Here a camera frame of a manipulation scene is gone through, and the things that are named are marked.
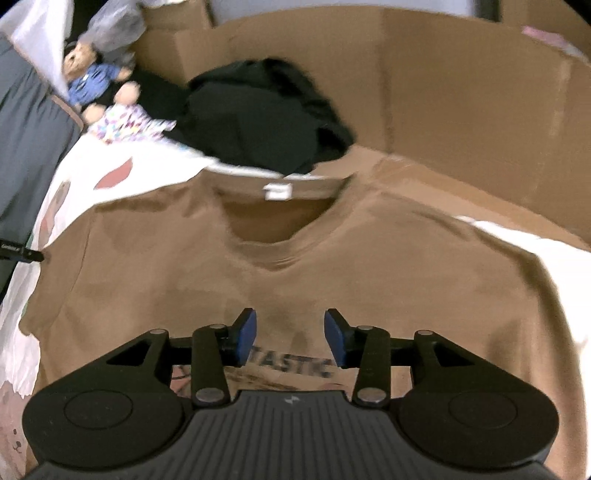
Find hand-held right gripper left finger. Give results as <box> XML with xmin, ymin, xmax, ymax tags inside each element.
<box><xmin>104</xmin><ymin>307</ymin><xmax>258</xmax><ymax>408</ymax></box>

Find white curtain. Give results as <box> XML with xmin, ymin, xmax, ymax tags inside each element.
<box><xmin>0</xmin><ymin>0</ymin><xmax>75</xmax><ymax>95</ymax></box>

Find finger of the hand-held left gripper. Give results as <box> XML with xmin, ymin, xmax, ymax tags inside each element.
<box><xmin>0</xmin><ymin>239</ymin><xmax>44</xmax><ymax>264</ymax></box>

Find teddy bear in blue shirt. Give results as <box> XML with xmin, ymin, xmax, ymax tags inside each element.
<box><xmin>62</xmin><ymin>39</ymin><xmax>141</xmax><ymax>124</ymax></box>

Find flat black cloth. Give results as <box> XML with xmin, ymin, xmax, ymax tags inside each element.
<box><xmin>134</xmin><ymin>69</ymin><xmax>192</xmax><ymax>121</ymax></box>

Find brown printed t-shirt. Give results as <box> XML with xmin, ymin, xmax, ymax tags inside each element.
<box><xmin>21</xmin><ymin>159</ymin><xmax>583</xmax><ymax>480</ymax></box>

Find white bear print bed sheet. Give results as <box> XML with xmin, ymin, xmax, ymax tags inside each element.
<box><xmin>0</xmin><ymin>134</ymin><xmax>591</xmax><ymax>480</ymax></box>

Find crumpled black garment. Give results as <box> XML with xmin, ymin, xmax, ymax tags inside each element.
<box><xmin>178</xmin><ymin>58</ymin><xmax>356</xmax><ymax>176</ymax></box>

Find large flattened cardboard sheet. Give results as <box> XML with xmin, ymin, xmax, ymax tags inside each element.
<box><xmin>134</xmin><ymin>0</ymin><xmax>591</xmax><ymax>252</ymax></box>

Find clear plastic bag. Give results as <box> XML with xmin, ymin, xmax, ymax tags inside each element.
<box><xmin>83</xmin><ymin>0</ymin><xmax>146</xmax><ymax>61</ymax></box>

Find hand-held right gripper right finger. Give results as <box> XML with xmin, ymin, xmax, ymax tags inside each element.
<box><xmin>324</xmin><ymin>308</ymin><xmax>485</xmax><ymax>409</ymax></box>

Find grey padded cushion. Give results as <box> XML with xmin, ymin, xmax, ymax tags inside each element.
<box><xmin>0</xmin><ymin>37</ymin><xmax>84</xmax><ymax>241</ymax></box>

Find floral patterned cloth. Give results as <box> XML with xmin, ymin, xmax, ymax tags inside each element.
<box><xmin>88</xmin><ymin>104</ymin><xmax>178</xmax><ymax>146</ymax></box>

